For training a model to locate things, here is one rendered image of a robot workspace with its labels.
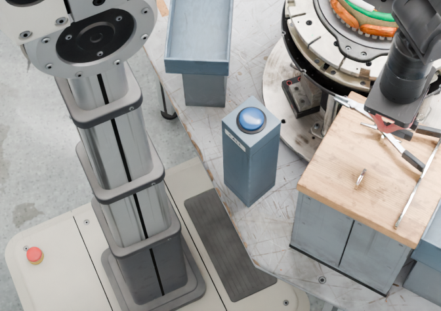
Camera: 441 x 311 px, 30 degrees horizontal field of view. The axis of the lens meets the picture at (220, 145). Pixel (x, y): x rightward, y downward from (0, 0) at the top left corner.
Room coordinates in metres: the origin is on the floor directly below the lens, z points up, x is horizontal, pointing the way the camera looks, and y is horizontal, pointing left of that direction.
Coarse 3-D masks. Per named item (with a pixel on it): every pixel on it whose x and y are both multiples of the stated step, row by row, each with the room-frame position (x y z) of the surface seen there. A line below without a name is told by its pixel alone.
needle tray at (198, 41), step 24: (192, 0) 0.90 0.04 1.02; (216, 0) 0.89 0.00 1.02; (168, 24) 0.82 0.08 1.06; (192, 24) 0.84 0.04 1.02; (216, 24) 0.84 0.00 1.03; (168, 48) 0.78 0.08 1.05; (192, 48) 0.79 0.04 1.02; (216, 48) 0.79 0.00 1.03; (168, 72) 0.75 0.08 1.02; (192, 72) 0.74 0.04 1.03; (216, 72) 0.74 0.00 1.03; (192, 96) 0.82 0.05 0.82; (216, 96) 0.81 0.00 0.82
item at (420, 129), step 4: (420, 128) 0.58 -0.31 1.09; (424, 128) 0.58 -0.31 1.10; (428, 128) 0.58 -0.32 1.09; (432, 128) 0.58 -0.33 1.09; (416, 132) 0.58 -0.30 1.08; (420, 132) 0.58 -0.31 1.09; (424, 132) 0.58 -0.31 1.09; (428, 132) 0.58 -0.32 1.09; (432, 132) 0.58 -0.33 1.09; (436, 132) 0.58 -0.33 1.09; (440, 132) 0.58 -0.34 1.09; (436, 136) 0.57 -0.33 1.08; (440, 136) 0.57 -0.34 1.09
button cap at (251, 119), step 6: (246, 108) 0.66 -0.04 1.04; (252, 108) 0.66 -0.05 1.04; (240, 114) 0.65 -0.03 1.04; (246, 114) 0.65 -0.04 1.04; (252, 114) 0.65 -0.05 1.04; (258, 114) 0.65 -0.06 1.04; (240, 120) 0.64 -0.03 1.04; (246, 120) 0.64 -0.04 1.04; (252, 120) 0.64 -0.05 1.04; (258, 120) 0.64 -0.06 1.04; (246, 126) 0.63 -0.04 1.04; (252, 126) 0.63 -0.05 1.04; (258, 126) 0.63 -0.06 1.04
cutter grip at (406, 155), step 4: (404, 152) 0.54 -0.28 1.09; (408, 152) 0.54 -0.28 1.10; (404, 156) 0.54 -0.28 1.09; (408, 156) 0.54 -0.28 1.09; (412, 156) 0.54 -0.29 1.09; (408, 160) 0.53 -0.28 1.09; (412, 160) 0.53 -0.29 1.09; (416, 160) 0.53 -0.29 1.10; (412, 164) 0.53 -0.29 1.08; (416, 164) 0.52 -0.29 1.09; (420, 164) 0.52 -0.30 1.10; (424, 164) 0.52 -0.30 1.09; (416, 168) 0.52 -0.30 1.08; (420, 168) 0.52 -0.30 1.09; (424, 168) 0.52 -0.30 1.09
